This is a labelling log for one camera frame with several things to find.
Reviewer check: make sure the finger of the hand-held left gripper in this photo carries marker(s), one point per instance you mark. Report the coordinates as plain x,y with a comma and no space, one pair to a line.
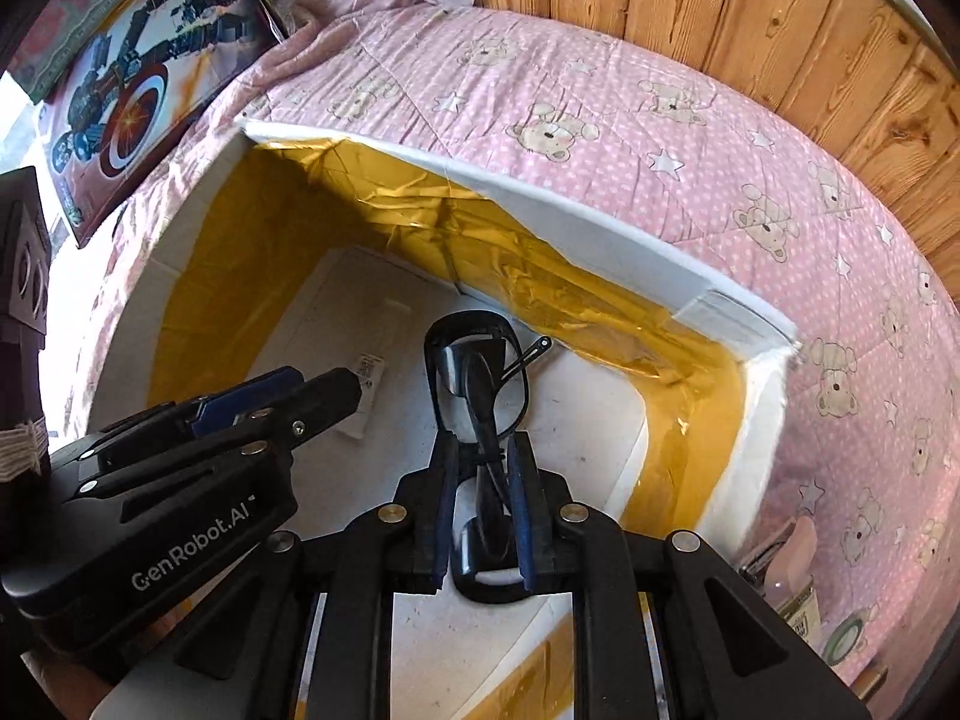
240,397
330,390

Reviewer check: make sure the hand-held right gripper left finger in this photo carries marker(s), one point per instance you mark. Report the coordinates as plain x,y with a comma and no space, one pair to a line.
444,517

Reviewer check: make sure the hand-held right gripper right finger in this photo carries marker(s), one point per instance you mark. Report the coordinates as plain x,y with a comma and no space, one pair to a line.
525,517

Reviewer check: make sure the black eyeglasses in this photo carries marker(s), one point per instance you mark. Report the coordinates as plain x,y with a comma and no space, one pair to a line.
484,427

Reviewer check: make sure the white box with yellow tape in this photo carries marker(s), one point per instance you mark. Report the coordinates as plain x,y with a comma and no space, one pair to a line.
600,255

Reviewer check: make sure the cream tissue pack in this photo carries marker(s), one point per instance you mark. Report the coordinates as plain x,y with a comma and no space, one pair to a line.
801,611

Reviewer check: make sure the clear tape roll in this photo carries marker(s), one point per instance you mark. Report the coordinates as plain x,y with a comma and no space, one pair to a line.
832,641

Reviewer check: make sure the twine bundle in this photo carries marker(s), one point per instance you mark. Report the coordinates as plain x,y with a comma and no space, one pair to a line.
22,450

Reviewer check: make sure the pink stapler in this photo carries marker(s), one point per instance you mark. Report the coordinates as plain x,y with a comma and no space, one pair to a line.
784,551

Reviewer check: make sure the robot picture toy box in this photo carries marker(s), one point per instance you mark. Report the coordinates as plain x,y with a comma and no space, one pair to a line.
150,90

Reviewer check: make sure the pink bear print blanket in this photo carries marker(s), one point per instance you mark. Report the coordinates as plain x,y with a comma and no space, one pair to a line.
600,127

